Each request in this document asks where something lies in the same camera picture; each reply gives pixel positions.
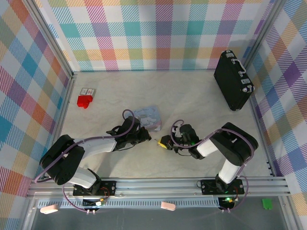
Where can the pastel blue cartoon case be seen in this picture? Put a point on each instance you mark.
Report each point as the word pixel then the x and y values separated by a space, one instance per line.
pixel 149 117

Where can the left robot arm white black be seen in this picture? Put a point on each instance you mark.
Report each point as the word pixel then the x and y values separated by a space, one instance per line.
pixel 96 146

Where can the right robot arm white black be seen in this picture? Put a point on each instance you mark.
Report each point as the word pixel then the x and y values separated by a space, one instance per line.
pixel 230 143

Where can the red toy building block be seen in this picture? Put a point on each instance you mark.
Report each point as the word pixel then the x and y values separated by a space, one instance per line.
pixel 84 101

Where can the playing card box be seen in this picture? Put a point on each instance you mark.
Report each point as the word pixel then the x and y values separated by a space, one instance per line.
pixel 87 91

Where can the pink plastic tag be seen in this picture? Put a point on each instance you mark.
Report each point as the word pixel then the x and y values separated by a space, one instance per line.
pixel 168 206
pixel 49 209

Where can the black briefcase with metal corners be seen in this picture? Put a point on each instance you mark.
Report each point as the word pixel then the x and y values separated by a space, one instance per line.
pixel 227 79

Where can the green plastic piece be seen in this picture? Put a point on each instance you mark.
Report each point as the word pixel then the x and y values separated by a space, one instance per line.
pixel 266 204

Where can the aluminium frame cross rail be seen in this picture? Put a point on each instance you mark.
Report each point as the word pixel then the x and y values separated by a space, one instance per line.
pixel 156 185

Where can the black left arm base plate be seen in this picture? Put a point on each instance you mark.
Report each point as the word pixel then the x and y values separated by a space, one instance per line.
pixel 108 187

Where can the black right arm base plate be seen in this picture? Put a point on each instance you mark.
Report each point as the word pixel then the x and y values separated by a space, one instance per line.
pixel 208 187

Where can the aluminium frame side rail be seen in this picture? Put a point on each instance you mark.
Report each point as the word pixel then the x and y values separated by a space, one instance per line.
pixel 68 95
pixel 261 127

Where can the aluminium frame corner post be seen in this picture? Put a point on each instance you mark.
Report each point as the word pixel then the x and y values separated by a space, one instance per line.
pixel 48 36
pixel 263 31

